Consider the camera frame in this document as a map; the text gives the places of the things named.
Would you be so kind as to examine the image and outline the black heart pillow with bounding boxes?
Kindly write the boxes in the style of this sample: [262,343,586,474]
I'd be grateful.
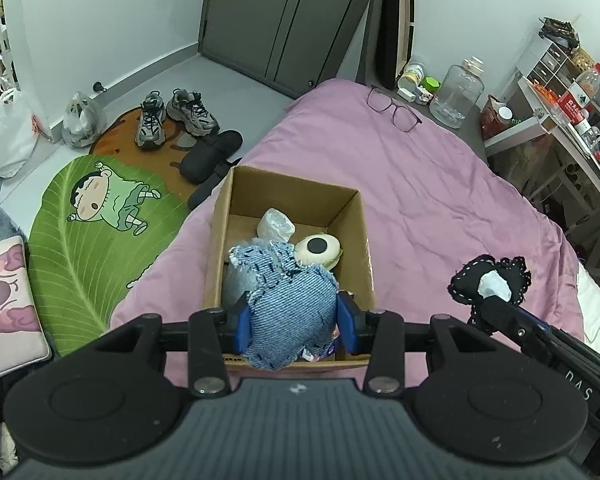
[447,255,532,336]

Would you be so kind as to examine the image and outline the grey wardrobe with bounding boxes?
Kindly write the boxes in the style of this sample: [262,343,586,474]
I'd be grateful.
[197,0,386,100]

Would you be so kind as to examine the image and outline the green frog eye plush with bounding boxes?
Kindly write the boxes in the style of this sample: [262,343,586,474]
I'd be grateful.
[294,232,343,271]

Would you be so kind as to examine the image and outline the clear plastic jar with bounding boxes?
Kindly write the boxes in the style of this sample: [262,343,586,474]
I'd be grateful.
[429,56,485,129]

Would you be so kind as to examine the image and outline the grey plastic bag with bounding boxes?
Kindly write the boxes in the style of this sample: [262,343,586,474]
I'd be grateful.
[61,91,106,148]

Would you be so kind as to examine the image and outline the white drawer organizer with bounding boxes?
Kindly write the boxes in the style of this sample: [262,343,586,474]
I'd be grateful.
[517,35,581,83]

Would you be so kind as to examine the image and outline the green leaf cartoon rug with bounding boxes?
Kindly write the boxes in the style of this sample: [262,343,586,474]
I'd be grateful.
[28,155,191,356]

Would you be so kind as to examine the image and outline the blue denim heart pillow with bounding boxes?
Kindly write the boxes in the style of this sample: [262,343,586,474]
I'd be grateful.
[228,240,342,372]

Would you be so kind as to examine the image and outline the cardboard box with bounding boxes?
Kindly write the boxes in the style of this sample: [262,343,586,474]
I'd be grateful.
[202,165,377,372]

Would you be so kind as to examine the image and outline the white bundle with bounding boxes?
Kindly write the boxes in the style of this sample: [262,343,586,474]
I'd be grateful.
[256,208,296,243]

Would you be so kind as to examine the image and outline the red cap plastic bottle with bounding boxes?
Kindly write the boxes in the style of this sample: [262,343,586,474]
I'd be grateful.
[575,63,600,106]

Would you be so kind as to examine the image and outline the pink cartoon cushion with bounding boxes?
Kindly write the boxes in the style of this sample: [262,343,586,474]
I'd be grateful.
[0,235,53,386]

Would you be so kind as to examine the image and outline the brown frame glasses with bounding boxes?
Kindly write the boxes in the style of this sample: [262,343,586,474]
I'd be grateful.
[367,86,423,132]

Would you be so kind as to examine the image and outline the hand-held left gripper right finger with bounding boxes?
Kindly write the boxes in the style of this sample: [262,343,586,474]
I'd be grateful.
[337,292,496,397]

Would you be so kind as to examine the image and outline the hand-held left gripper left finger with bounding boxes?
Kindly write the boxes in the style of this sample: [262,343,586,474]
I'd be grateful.
[100,295,252,398]

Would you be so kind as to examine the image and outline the black slipper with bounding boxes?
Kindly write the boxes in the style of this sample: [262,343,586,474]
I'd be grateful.
[187,157,241,211]
[180,130,243,184]

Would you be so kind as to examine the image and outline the brown paper bag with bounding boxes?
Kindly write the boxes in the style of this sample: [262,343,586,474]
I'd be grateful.
[480,94,516,141]

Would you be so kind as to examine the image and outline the dark headboard panel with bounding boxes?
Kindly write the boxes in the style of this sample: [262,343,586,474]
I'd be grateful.
[375,0,415,91]

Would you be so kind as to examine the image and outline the white plastic bag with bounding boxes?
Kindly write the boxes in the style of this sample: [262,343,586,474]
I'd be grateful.
[0,88,40,179]

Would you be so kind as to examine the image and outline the pink bedsheet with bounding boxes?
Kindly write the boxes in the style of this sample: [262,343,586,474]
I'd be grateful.
[110,78,581,386]

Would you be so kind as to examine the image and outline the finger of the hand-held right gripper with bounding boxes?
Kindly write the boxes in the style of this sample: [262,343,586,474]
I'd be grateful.
[477,297,556,356]

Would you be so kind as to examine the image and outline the white desk shelf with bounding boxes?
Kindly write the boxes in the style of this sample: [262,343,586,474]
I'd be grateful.
[484,72,600,201]

